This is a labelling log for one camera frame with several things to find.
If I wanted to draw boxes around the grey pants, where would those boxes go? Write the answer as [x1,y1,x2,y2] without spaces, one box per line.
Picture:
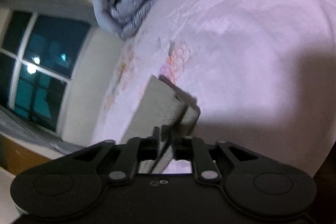
[121,76,201,174]

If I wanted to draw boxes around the pink floral bed sheet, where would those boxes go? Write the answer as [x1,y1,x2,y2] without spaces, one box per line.
[91,0,335,175]

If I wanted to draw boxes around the brown wooden door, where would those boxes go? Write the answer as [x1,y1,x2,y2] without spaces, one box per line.
[1,136,50,175]

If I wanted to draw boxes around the left grey curtain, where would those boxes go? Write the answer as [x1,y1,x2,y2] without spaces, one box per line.
[1,106,84,155]

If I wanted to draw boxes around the window with white frame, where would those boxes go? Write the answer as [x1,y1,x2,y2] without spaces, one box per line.
[1,9,92,135]

